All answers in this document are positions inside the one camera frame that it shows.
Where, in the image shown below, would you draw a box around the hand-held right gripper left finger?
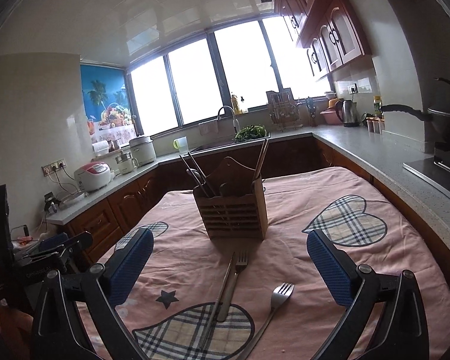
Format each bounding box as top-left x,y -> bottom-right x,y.
32,227 -> 155,360

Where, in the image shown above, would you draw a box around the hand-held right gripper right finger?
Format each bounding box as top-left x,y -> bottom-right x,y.
306,229 -> 430,360

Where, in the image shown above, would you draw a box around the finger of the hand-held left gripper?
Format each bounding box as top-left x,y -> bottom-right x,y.
38,232 -> 70,253
60,231 -> 94,252

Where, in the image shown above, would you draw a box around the metal chopstick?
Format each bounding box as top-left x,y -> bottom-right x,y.
179,154 -> 207,197
187,152 -> 215,197
199,252 -> 236,349

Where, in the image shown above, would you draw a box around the metal fork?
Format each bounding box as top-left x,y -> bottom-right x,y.
243,282 -> 295,360
217,251 -> 249,322

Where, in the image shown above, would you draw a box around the metal spoon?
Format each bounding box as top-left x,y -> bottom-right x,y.
186,169 -> 207,196

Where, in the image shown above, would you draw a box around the wooden utensil holder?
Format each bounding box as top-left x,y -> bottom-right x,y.
192,156 -> 268,241

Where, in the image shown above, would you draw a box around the black charger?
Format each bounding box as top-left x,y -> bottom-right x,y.
43,192 -> 62,214

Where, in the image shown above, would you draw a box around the wooden base cabinets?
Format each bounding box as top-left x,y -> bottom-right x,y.
65,135 -> 376,248

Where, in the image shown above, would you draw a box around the red white rice cooker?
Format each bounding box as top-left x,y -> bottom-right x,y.
74,162 -> 115,193

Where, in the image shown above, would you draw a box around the pink plaid-heart printed blanket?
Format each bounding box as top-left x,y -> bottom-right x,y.
75,167 -> 450,360

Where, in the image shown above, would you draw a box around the small white electric pot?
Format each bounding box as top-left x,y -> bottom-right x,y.
115,150 -> 139,175

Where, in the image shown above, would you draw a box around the large white rice cooker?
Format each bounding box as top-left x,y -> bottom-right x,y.
128,135 -> 157,166

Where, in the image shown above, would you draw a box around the wooden chopstick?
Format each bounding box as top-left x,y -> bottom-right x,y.
252,140 -> 265,181
257,139 -> 269,181

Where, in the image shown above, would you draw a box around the black gas stove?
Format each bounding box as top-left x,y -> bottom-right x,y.
403,142 -> 450,196

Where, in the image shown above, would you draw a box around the kitchen sink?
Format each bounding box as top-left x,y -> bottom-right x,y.
189,140 -> 241,152

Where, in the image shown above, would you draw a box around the fruit print roller blind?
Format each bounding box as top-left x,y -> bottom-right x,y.
80,64 -> 137,145

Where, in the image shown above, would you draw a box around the spice jar set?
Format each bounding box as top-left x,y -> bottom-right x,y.
366,116 -> 386,135

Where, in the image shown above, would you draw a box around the pink plastic container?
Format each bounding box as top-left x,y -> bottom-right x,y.
320,109 -> 342,125

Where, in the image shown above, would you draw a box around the steel electric kettle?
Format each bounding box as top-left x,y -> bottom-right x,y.
335,99 -> 361,127

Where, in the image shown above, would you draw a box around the green leafy vegetables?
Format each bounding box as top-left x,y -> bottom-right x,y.
234,125 -> 267,142

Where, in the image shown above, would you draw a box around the metal dish rack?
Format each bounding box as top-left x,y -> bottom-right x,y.
266,88 -> 304,132

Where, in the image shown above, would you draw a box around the chrome faucet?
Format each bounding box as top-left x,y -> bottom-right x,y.
217,106 -> 241,139

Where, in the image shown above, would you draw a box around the kitchen window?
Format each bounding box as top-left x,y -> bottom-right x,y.
127,17 -> 323,137

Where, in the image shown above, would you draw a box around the wall socket with plugs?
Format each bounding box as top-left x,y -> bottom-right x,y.
41,158 -> 69,177

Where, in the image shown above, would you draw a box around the low wooden wall cabinets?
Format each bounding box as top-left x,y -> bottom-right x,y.
296,0 -> 372,81

